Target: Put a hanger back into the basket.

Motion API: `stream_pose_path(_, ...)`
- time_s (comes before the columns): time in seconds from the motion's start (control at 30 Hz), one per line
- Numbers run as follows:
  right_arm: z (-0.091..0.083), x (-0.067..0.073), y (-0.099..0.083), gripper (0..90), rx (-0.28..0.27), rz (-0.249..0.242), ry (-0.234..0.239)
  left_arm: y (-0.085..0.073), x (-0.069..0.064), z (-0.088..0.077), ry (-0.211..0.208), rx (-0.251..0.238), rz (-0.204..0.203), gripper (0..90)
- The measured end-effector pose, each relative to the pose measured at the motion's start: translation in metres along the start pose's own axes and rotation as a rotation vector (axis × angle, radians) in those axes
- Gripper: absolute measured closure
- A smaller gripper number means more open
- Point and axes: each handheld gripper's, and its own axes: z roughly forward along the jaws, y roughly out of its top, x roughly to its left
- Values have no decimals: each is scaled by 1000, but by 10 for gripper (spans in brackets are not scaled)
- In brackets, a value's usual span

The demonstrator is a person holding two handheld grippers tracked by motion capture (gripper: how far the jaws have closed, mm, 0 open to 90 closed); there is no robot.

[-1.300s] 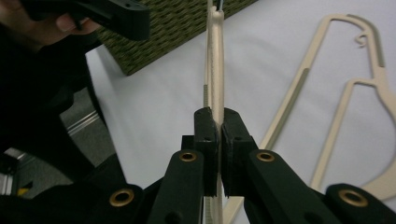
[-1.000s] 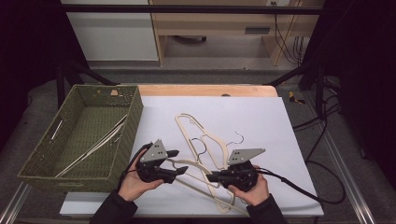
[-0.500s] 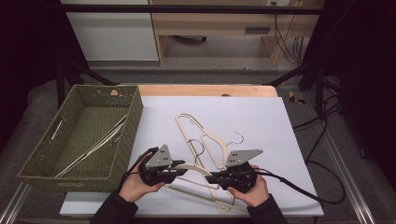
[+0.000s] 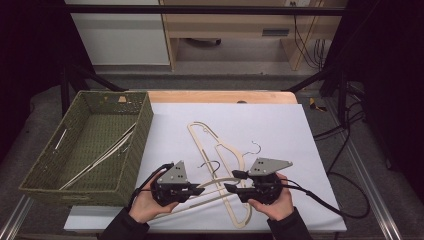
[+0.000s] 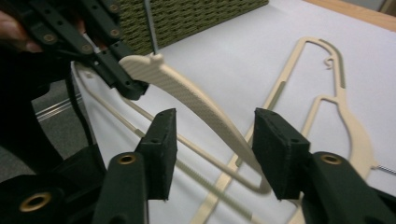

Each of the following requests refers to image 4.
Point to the black metal stand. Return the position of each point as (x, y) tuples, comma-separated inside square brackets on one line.
[(65, 93), (341, 96)]

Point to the person's left hand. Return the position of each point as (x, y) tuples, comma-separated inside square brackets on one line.
[(146, 206)]

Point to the person's right hand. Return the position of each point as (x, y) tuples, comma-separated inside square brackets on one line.
[(283, 206)]

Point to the aluminium rail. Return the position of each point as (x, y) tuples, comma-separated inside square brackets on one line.
[(376, 196), (15, 218)]

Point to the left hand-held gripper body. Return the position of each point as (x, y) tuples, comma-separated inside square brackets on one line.
[(175, 175)]

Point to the yellow and black tool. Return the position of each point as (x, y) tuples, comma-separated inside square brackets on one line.
[(313, 105)]

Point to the green woven basket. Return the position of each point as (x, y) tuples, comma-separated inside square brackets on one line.
[(100, 133)]

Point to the white paper sheet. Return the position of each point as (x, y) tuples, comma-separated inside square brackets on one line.
[(283, 126)]

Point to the beige wooden clothes hanger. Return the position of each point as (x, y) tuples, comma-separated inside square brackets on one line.
[(240, 225), (100, 160), (213, 182)]

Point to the black curtain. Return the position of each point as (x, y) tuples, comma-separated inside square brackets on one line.
[(393, 83), (30, 66)]

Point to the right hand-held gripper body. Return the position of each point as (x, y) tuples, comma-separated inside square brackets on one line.
[(266, 166)]

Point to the black horizontal frame bar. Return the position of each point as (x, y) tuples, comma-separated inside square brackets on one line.
[(200, 10)]

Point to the wooden table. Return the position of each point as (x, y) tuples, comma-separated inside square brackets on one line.
[(216, 96)]

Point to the light wooden desk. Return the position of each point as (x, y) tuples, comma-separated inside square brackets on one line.
[(230, 23)]

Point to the white cabinet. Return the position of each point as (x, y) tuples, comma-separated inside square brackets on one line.
[(120, 36)]

